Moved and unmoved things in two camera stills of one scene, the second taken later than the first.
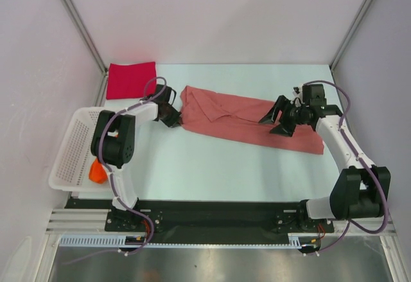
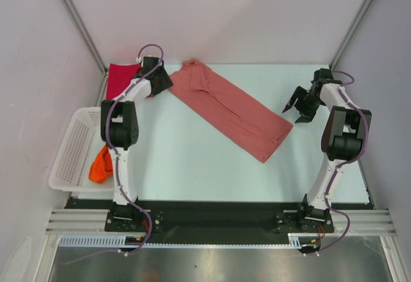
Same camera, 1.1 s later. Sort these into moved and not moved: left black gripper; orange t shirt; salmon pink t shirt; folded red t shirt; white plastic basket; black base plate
Moved: left black gripper; salmon pink t shirt
Not moved: folded red t shirt; black base plate; orange t shirt; white plastic basket
